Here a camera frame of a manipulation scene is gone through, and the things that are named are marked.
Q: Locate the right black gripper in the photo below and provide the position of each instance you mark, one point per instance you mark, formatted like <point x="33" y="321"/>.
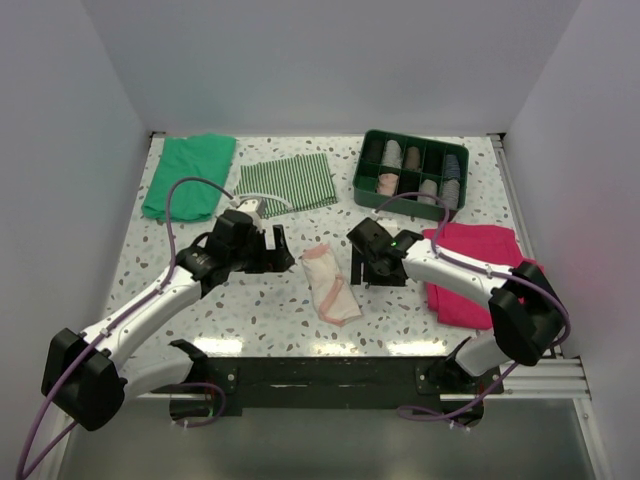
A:
<point x="368" y="276"/>

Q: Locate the beige grey rolled sock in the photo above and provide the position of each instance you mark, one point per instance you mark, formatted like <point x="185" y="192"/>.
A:
<point x="429" y="190"/>

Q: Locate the grey striped rolled sock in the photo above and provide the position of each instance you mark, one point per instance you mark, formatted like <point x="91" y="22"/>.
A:
<point x="450" y="193"/>

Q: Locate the blue striped rolled sock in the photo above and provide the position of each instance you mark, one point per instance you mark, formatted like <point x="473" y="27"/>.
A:
<point x="451" y="168"/>

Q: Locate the white pink-trimmed underwear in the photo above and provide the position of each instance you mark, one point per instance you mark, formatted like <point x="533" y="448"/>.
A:
<point x="332" y="296"/>

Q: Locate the pink rolled underwear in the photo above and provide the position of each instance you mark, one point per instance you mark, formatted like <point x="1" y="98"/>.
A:
<point x="387" y="184"/>

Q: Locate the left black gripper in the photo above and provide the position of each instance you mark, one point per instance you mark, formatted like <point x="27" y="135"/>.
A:
<point x="277" y="259"/>

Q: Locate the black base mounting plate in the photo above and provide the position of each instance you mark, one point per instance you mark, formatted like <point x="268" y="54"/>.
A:
<point x="411" y="384"/>

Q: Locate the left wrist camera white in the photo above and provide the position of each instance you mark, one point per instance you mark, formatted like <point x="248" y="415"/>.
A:
<point x="253" y="206"/>

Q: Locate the green folded cloth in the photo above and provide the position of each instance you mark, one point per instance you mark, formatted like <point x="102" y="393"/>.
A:
<point x="177" y="190"/>

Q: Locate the pink folded cloth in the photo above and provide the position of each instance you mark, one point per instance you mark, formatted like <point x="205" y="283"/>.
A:
<point x="493" y="244"/>

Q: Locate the aluminium frame rail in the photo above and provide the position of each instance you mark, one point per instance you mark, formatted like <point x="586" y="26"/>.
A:
<point x="553" y="377"/>

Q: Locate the green divided storage tray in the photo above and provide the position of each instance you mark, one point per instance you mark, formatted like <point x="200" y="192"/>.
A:
<point x="405" y="200"/>

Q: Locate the green white striped underwear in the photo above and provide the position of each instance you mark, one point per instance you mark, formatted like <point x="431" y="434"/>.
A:
<point x="289" y="185"/>

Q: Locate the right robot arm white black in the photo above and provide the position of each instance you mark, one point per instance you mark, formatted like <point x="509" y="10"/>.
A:
<point x="527" y="316"/>

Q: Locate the brown rolled sock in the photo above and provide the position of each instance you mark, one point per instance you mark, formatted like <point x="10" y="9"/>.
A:
<point x="412" y="159"/>

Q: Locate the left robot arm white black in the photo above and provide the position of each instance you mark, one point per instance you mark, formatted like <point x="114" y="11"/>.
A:
<point x="86" y="374"/>

